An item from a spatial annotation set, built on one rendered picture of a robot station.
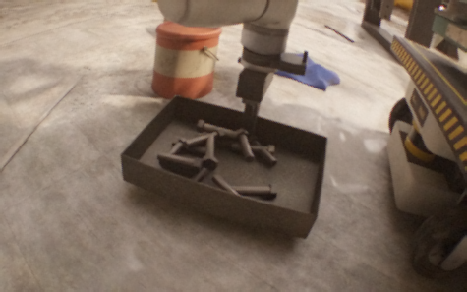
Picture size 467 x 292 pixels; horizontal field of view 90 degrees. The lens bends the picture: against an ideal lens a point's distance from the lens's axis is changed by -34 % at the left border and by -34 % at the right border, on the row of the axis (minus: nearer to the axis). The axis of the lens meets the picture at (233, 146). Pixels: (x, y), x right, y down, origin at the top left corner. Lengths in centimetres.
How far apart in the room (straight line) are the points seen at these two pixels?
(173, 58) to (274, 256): 55
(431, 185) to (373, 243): 17
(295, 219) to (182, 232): 19
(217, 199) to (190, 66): 43
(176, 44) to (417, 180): 66
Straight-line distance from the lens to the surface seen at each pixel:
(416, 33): 210
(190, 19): 44
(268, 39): 59
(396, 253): 66
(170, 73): 88
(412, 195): 65
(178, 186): 54
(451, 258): 59
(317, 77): 119
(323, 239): 61
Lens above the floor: 44
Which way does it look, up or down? 35 degrees down
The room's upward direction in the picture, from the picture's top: 10 degrees clockwise
